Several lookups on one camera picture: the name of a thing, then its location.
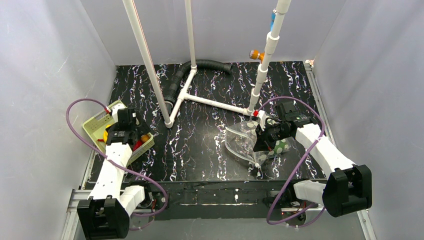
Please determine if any orange fake fruit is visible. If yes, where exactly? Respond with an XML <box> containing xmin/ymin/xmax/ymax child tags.
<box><xmin>140</xmin><ymin>134</ymin><xmax>150</xmax><ymax>144</ymax></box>

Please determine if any clear polka dot zip bag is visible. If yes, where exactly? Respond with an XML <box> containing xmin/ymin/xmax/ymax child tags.
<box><xmin>224</xmin><ymin>116</ymin><xmax>292</xmax><ymax>169</ymax></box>

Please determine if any red fake apple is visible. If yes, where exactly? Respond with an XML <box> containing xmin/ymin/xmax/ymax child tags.
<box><xmin>132</xmin><ymin>140</ymin><xmax>143</xmax><ymax>152</ymax></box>

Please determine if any yellow fake banana bunch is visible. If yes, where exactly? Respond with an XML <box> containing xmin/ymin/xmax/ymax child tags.
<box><xmin>101</xmin><ymin>124</ymin><xmax>112</xmax><ymax>143</ymax></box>

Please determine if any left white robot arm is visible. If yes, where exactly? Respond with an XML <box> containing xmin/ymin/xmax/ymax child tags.
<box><xmin>77</xmin><ymin>108</ymin><xmax>147</xmax><ymax>240</ymax></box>

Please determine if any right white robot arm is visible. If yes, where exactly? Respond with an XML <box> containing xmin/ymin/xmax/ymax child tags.
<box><xmin>252</xmin><ymin>100</ymin><xmax>373</xmax><ymax>217</ymax></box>

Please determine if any light green plastic basket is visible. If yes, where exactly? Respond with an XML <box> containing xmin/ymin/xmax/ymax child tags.
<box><xmin>82</xmin><ymin>100</ymin><xmax>155</xmax><ymax>166</ymax></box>

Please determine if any orange clamp knob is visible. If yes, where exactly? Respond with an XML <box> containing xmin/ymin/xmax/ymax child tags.
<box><xmin>249</xmin><ymin>49</ymin><xmax>265</xmax><ymax>63</ymax></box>

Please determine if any blue clamp knob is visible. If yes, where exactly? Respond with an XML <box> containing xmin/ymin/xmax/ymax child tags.
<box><xmin>270</xmin><ymin>8</ymin><xmax>278</xmax><ymax>31</ymax></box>

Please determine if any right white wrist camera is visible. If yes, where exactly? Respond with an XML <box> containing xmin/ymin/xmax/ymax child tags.
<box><xmin>252</xmin><ymin>110</ymin><xmax>269</xmax><ymax>131</ymax></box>

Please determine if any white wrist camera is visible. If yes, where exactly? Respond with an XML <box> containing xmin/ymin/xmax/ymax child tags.
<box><xmin>111</xmin><ymin>105</ymin><xmax>127</xmax><ymax>123</ymax></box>
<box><xmin>252</xmin><ymin>110</ymin><xmax>269</xmax><ymax>131</ymax></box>

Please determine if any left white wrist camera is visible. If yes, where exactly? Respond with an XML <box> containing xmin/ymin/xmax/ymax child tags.
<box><xmin>111</xmin><ymin>105</ymin><xmax>127</xmax><ymax>123</ymax></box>

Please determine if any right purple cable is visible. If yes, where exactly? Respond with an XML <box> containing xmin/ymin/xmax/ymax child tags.
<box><xmin>265</xmin><ymin>96</ymin><xmax>327</xmax><ymax>229</ymax></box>

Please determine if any purple cable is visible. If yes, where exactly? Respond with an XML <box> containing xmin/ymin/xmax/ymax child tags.
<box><xmin>265</xmin><ymin>96</ymin><xmax>327</xmax><ymax>229</ymax></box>
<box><xmin>65</xmin><ymin>98</ymin><xmax>169</xmax><ymax>232</ymax></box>

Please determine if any black corrugated hose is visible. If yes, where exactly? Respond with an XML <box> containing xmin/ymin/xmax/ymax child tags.
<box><xmin>163</xmin><ymin>59</ymin><xmax>234</xmax><ymax>107</ymax></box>

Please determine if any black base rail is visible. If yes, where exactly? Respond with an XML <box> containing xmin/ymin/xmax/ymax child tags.
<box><xmin>145</xmin><ymin>179</ymin><xmax>319</xmax><ymax>221</ymax></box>

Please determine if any white PVC pipe frame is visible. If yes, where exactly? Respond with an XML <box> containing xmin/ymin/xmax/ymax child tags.
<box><xmin>123</xmin><ymin>0</ymin><xmax>291</xmax><ymax>129</ymax></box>

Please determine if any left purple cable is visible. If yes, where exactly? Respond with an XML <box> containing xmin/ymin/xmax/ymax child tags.
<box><xmin>65</xmin><ymin>98</ymin><xmax>169</xmax><ymax>232</ymax></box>

